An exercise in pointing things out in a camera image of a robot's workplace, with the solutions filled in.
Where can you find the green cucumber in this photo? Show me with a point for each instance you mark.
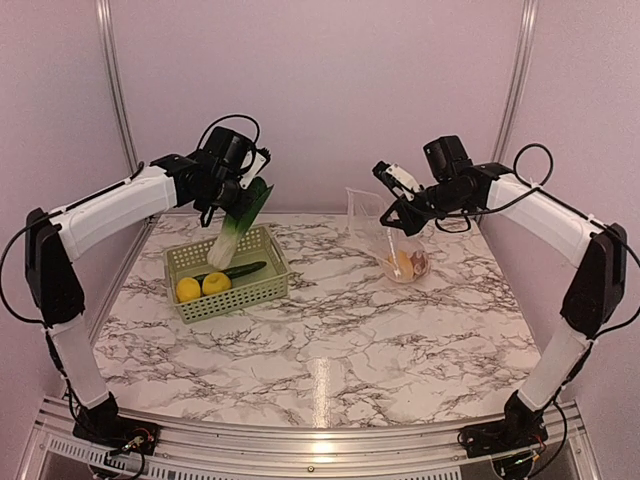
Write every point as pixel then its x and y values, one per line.
pixel 235 272

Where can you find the green bok choy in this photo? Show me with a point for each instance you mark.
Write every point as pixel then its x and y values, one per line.
pixel 233 229

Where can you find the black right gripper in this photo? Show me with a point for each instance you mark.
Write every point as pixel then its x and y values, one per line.
pixel 408 222

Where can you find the aluminium front frame rail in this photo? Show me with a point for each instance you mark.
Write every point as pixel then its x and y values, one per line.
pixel 191 449

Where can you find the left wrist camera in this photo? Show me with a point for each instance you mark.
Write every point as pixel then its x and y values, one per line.
pixel 253 164

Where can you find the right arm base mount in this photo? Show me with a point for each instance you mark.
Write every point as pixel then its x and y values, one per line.
pixel 500 436

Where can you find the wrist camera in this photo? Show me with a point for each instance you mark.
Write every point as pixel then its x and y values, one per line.
pixel 253 164
pixel 397 180

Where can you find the aluminium corner post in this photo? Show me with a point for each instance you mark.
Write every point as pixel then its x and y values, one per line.
pixel 519 75
pixel 116 87

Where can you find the right aluminium corner post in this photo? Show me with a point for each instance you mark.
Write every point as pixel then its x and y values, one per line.
pixel 519 75

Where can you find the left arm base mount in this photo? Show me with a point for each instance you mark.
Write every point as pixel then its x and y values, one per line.
pixel 122 435

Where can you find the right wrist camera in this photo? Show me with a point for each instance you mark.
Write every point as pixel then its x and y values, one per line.
pixel 397 180

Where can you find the yellow lemon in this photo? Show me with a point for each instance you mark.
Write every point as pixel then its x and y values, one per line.
pixel 214 283
pixel 188 289

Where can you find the left aluminium corner post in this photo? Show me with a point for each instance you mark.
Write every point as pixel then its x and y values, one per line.
pixel 116 87

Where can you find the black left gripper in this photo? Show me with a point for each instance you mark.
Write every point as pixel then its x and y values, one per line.
pixel 232 210

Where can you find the clear zip top bag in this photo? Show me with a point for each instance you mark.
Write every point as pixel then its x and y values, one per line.
pixel 364 210

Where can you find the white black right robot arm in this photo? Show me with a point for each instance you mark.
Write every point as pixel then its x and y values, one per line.
pixel 568 270

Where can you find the pale green perforated basket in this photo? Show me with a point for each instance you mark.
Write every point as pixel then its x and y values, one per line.
pixel 258 272

